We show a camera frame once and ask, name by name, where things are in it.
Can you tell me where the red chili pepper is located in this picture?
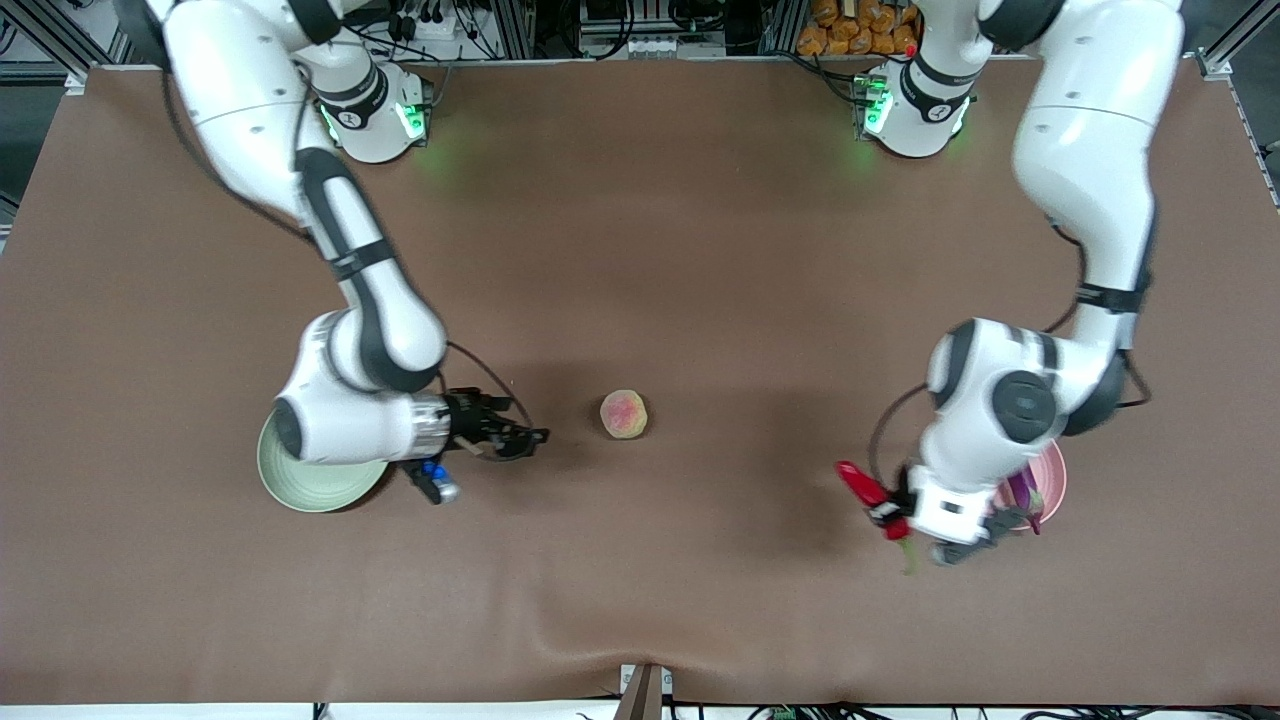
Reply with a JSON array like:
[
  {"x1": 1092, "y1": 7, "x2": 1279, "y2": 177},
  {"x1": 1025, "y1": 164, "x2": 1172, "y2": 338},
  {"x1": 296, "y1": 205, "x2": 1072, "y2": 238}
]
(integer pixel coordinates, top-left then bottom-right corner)
[{"x1": 835, "y1": 459, "x2": 919, "y2": 577}]

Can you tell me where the bag of orange items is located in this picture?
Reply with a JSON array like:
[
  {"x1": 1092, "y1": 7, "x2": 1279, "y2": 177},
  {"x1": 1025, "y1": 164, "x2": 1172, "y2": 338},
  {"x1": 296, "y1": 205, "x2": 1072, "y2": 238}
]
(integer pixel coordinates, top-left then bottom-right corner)
[{"x1": 797, "y1": 0, "x2": 923, "y2": 58}]

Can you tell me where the long purple eggplant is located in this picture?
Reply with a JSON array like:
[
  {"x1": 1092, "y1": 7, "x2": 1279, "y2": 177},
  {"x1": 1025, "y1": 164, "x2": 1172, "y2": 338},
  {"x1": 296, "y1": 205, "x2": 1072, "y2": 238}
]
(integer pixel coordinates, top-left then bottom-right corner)
[{"x1": 1004, "y1": 468, "x2": 1047, "y2": 537}]

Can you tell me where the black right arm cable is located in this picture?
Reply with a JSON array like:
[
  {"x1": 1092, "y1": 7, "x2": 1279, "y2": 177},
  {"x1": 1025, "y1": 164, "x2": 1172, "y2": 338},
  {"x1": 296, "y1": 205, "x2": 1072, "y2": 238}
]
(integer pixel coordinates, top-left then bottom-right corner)
[{"x1": 438, "y1": 340, "x2": 538, "y2": 463}]

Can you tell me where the grey metal bracket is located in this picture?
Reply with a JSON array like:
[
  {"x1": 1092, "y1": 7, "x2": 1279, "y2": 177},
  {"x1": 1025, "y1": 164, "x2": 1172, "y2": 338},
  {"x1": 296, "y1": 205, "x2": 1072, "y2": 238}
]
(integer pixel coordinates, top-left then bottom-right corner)
[{"x1": 614, "y1": 663, "x2": 674, "y2": 720}]

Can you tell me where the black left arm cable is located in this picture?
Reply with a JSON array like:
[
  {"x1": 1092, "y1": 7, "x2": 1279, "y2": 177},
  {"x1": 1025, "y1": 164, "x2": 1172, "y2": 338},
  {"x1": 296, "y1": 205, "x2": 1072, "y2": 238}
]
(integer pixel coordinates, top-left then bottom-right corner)
[{"x1": 866, "y1": 225, "x2": 1153, "y2": 493}]

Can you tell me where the aluminium frame post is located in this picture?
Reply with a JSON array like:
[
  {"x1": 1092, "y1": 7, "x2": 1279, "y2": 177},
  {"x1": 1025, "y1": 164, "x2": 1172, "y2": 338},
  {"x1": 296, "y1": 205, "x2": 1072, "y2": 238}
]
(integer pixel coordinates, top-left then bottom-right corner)
[
  {"x1": 758, "y1": 0, "x2": 809, "y2": 57},
  {"x1": 492, "y1": 0, "x2": 538, "y2": 61}
]

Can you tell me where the brown table cloth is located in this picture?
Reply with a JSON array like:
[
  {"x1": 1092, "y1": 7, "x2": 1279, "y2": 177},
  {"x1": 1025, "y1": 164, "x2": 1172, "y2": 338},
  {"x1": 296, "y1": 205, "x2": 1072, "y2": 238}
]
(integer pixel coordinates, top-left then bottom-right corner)
[{"x1": 0, "y1": 55, "x2": 1280, "y2": 707}]

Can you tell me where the white power strip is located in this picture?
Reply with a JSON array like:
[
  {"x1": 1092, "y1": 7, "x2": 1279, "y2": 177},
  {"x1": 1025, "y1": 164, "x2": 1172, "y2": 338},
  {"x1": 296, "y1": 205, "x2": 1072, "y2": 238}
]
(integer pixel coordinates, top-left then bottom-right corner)
[{"x1": 372, "y1": 5, "x2": 473, "y2": 43}]

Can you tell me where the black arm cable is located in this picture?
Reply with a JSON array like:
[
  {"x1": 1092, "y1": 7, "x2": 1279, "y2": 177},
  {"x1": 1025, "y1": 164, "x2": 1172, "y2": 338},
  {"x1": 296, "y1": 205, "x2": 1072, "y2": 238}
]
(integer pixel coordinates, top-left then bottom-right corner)
[
  {"x1": 866, "y1": 225, "x2": 1153, "y2": 493},
  {"x1": 438, "y1": 340, "x2": 538, "y2": 463}
]

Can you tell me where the pink plate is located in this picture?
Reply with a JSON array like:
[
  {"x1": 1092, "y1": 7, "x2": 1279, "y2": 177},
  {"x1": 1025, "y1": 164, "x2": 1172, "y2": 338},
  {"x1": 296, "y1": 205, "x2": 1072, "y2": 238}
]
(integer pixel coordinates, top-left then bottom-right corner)
[{"x1": 988, "y1": 438, "x2": 1068, "y2": 533}]

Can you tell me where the light green plate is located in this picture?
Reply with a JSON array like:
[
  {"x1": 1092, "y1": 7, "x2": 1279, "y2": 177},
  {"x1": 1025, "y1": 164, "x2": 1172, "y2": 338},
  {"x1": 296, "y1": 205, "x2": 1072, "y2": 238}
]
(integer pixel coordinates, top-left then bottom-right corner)
[{"x1": 256, "y1": 403, "x2": 393, "y2": 514}]

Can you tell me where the pink yellow peach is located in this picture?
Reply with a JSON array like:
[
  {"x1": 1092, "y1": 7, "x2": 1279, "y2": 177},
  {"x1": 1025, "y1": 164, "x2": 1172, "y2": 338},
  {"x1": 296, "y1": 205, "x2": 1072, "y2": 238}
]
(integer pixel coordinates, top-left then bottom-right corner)
[{"x1": 600, "y1": 389, "x2": 649, "y2": 440}]

